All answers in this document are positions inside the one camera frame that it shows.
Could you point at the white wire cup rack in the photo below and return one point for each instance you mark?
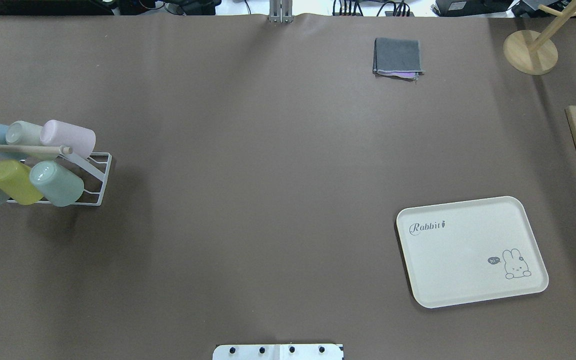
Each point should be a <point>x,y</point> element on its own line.
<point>97,166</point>

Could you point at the green cup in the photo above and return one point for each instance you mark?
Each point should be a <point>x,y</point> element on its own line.
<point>60,186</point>

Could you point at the yellow cup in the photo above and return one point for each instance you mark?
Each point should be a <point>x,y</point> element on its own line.
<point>15,182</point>

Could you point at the pink cup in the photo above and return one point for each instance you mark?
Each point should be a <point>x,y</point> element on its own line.
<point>59,133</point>

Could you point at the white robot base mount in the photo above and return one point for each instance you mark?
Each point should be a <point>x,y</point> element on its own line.
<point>280,351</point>

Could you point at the wooden mug tree stand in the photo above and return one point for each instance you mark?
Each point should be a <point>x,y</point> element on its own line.
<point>532,52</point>

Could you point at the cream rabbit tray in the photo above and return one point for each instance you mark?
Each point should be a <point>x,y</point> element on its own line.
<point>471,251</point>

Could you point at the aluminium frame post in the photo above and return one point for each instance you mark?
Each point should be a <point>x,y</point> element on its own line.
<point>281,11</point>

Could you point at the cream cup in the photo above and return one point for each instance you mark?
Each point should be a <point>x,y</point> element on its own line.
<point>24,133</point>

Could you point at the grey folded cloth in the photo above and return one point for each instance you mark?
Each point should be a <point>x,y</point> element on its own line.
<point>399,58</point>

